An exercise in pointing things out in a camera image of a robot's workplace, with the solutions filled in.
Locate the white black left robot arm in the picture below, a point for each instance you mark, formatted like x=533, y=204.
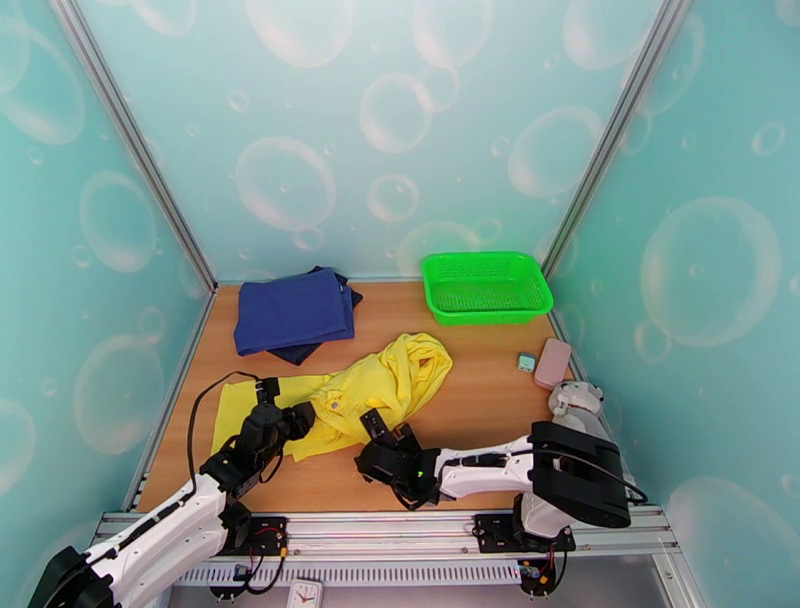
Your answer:
x=156, y=531

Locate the green plastic mesh basket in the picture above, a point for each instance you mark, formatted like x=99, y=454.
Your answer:
x=487, y=294

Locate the folded dark navy trousers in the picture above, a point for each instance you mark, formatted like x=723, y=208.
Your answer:
x=297, y=353

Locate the pink oblong case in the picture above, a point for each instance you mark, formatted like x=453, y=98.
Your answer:
x=552, y=364

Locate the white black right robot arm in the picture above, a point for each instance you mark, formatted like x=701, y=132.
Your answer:
x=487, y=469

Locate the folded royal blue trousers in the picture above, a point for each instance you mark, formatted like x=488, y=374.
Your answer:
x=287, y=312

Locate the aluminium table side rail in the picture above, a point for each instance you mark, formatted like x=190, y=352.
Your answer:
x=179, y=375

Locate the aluminium front frame rail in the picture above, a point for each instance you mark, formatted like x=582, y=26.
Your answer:
x=375, y=531

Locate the yellow trousers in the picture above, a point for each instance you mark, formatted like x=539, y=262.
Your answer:
x=387, y=375

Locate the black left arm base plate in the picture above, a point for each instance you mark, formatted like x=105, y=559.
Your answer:
x=269, y=537

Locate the small teal box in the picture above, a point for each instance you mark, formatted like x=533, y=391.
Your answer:
x=525, y=362

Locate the grey white plush toy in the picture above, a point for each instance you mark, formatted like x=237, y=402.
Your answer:
x=572, y=400

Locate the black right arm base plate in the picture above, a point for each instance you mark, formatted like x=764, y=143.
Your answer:
x=494, y=531

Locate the aluminium corner post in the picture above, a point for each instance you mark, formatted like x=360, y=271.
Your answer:
x=619, y=125
x=127, y=125

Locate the small white square clock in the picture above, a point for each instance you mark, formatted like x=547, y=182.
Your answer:
x=305, y=594

